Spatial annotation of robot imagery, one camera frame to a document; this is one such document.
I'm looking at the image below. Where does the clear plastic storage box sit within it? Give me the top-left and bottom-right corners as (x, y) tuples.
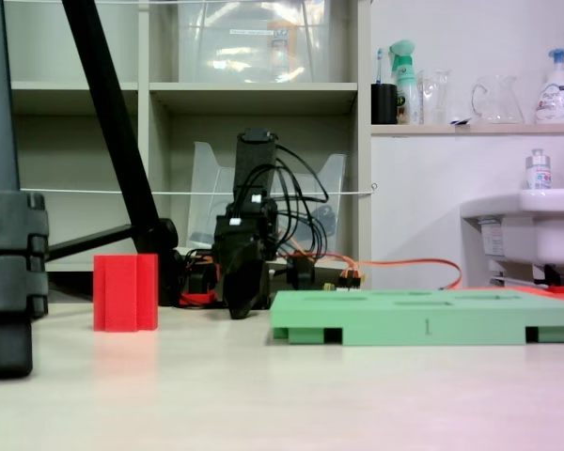
(177, 0), (333, 85)

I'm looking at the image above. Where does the grey thick tripod leg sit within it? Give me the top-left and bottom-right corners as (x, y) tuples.
(0, 0), (51, 380)

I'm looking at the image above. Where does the black cup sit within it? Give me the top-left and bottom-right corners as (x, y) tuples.
(370, 83), (399, 126)

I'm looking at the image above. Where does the white sink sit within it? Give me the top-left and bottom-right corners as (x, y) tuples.
(460, 187), (564, 273)

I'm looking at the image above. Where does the beige shelf unit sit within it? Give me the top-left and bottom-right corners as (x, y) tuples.
(2, 0), (372, 293)

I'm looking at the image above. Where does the clear sanitizer bottle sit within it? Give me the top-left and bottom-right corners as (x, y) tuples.
(525, 148), (553, 191)

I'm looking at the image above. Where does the red cross columnar block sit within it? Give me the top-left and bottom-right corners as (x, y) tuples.
(92, 253), (160, 333)

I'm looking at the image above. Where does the clear drinking glass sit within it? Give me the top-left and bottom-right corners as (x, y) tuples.
(422, 69), (452, 126)

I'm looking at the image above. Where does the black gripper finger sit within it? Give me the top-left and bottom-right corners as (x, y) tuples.
(218, 243), (272, 321)

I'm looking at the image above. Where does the orange labelled package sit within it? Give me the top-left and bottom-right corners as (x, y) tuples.
(266, 19), (299, 71)

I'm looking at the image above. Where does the white foam soap bottle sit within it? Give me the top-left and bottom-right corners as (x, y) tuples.
(534, 48), (564, 125)

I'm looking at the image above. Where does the clear plastic file holder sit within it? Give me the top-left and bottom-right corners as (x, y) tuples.
(186, 140), (348, 255)

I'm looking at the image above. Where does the green shape sorter board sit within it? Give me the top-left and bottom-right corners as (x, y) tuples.
(268, 289), (564, 348)

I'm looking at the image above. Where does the green spray bottle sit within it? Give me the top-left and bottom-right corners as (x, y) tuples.
(388, 39), (422, 126)

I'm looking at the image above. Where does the orange foam slab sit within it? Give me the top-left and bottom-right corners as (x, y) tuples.
(516, 286), (564, 305)

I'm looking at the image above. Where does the black coiled cable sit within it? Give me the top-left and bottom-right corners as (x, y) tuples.
(307, 205), (340, 241)

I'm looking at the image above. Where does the black slim tripod leg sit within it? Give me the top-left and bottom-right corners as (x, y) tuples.
(46, 0), (180, 306)

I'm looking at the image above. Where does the orange thin cable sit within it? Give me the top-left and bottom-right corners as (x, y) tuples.
(281, 251), (462, 291)

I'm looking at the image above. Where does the black arm wire bundle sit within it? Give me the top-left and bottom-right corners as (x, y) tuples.
(271, 143), (331, 258)

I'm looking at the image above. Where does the clear glass pitcher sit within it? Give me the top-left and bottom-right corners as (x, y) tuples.
(471, 74), (525, 125)

